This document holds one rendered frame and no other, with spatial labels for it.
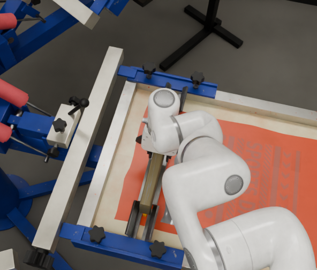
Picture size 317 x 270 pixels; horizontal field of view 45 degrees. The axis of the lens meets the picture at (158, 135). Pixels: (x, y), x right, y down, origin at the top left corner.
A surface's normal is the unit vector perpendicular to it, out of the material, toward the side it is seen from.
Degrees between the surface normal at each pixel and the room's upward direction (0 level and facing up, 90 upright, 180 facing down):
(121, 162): 0
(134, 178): 0
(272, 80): 0
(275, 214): 36
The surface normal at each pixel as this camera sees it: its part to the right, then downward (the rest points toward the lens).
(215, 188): 0.28, 0.17
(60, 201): 0.04, -0.48
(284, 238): -0.74, -0.53
